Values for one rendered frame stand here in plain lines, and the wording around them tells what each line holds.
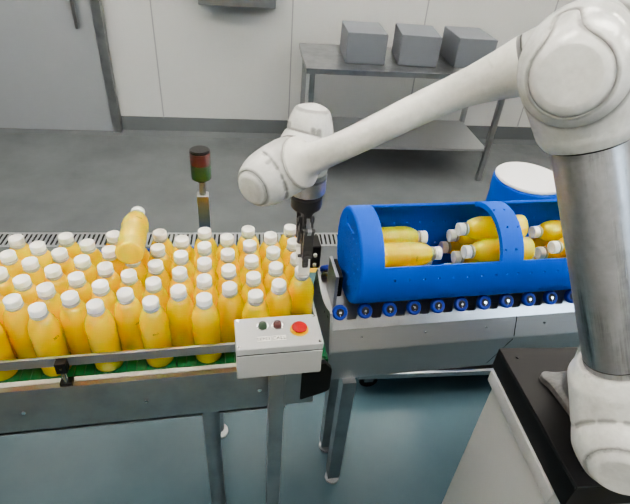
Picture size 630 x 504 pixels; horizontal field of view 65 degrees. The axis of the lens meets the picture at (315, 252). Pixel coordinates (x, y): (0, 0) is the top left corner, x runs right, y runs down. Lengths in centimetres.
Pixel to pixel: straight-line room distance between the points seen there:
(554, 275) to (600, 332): 72
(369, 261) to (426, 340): 38
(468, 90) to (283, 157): 35
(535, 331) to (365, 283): 65
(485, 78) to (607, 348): 47
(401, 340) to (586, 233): 86
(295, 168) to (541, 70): 46
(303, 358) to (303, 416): 121
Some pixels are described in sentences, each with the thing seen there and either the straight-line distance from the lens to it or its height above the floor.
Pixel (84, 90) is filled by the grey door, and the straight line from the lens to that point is 495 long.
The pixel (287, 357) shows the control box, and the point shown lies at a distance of 117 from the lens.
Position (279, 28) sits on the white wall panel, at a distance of 462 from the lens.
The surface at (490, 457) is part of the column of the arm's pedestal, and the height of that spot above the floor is 79.
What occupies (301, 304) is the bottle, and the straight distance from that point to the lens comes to 135.
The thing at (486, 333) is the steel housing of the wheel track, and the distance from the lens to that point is 165.
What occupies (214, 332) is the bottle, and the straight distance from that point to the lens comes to 130.
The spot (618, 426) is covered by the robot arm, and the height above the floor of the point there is 130.
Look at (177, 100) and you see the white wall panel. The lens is 485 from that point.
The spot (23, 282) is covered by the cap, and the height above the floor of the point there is 111.
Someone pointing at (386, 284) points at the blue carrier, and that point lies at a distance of 135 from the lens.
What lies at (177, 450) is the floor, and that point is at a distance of 231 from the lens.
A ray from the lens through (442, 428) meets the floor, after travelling 246.
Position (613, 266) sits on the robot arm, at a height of 154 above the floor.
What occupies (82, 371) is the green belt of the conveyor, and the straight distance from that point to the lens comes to 144.
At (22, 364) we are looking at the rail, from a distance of 141.
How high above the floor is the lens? 194
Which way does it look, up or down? 36 degrees down
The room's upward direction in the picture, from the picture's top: 5 degrees clockwise
